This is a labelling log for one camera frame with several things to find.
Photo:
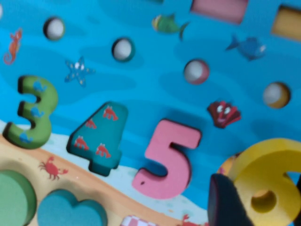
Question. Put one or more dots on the teal heart piece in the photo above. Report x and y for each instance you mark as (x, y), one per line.
(65, 212)

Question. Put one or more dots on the pink number five piece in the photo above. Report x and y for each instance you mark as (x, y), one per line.
(162, 141)

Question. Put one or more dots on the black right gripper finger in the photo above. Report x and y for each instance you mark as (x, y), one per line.
(223, 204)

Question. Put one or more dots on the yellow number six piece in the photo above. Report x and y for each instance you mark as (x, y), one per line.
(258, 160)

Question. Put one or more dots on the green circle piece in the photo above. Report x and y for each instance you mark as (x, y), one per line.
(14, 200)

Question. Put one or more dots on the blue wooden puzzle board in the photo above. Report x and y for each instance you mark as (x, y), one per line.
(150, 77)

